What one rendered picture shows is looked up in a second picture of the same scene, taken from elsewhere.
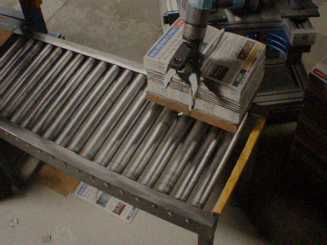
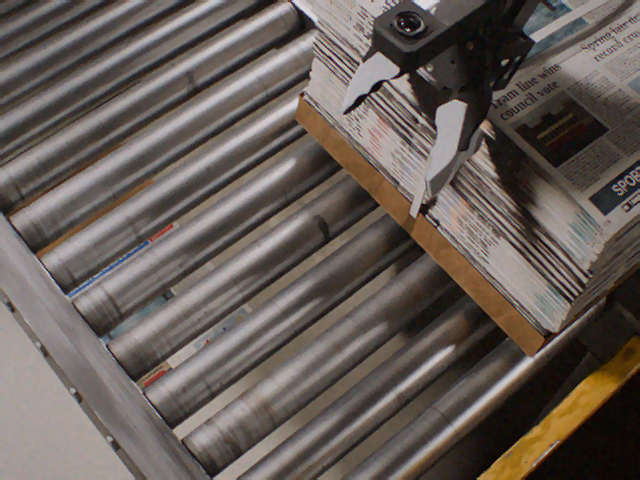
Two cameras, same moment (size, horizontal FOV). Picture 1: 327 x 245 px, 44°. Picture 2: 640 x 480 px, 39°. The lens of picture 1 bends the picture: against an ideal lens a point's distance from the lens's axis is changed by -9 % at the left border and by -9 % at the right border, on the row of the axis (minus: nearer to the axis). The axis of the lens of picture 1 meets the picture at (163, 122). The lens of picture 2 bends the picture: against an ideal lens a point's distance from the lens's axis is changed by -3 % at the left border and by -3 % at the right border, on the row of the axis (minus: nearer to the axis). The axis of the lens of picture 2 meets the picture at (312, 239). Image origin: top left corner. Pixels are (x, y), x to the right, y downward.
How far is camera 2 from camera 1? 0.68 m
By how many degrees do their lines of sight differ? 9
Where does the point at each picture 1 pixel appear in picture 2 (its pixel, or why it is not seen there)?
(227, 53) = (622, 73)
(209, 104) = (481, 225)
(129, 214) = not seen: hidden behind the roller
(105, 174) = (52, 314)
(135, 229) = not seen: hidden behind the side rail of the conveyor
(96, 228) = (65, 406)
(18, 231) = not seen: outside the picture
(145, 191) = (144, 431)
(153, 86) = (327, 86)
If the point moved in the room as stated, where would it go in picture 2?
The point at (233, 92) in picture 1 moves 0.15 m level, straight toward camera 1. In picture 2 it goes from (583, 228) to (508, 372)
